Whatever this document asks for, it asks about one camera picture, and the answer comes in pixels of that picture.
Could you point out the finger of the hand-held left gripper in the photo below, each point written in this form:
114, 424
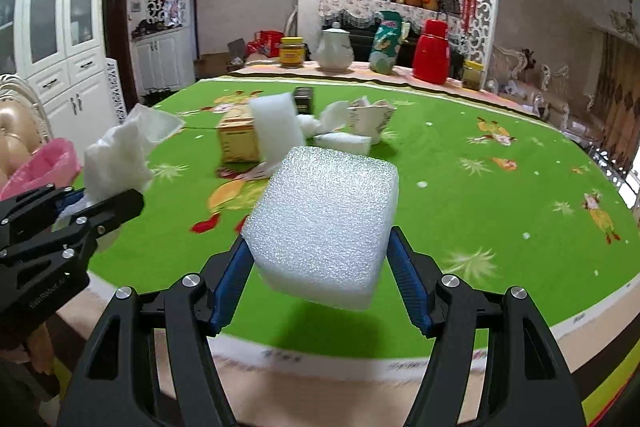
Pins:
30, 207
115, 207

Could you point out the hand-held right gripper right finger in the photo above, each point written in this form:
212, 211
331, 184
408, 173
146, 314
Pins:
410, 277

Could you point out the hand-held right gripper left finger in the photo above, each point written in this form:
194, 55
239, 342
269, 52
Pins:
227, 282

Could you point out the pink bagged waste bin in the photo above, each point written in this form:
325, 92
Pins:
45, 167

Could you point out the yellow box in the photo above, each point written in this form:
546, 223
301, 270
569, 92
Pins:
240, 142

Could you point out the small white foam block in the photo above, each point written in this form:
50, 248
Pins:
345, 143

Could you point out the crushed paper cup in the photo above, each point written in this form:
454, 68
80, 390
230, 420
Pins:
370, 117

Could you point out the black box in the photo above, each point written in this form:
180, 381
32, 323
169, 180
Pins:
303, 99

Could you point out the beige leather chair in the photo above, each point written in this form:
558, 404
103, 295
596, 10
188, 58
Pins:
15, 132

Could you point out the green printed tablecloth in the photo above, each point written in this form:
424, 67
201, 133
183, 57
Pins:
450, 207

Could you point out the white fretwork panel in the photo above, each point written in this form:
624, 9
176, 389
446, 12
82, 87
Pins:
118, 89

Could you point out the low white cabinet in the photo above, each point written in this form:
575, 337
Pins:
160, 62

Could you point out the cardboard box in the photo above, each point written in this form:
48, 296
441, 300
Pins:
210, 66

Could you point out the dark wooden door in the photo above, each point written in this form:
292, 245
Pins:
115, 32

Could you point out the tall white cabinet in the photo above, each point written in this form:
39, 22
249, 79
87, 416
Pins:
55, 32

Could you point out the grey open box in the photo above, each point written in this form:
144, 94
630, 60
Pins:
237, 52

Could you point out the small yellow lid jar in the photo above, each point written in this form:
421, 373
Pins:
472, 74

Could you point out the red gift bag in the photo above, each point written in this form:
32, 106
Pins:
255, 45

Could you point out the red thermos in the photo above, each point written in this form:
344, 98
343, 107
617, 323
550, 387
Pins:
432, 52

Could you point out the red gift box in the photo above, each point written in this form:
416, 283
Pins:
272, 41

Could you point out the cream carved sofa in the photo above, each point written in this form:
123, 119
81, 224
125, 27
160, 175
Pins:
515, 72
555, 92

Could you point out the large yellow lid jar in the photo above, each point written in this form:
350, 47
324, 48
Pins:
291, 52

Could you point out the black piano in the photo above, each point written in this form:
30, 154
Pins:
360, 44

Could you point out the white teapot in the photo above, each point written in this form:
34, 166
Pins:
336, 49

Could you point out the lace piano cloth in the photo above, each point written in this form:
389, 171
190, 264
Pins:
350, 9

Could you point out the orange handbag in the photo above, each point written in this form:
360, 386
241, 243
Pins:
428, 0

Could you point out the brown patterned curtain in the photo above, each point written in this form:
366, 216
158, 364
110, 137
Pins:
620, 92

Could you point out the chandelier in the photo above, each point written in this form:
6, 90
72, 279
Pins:
622, 19

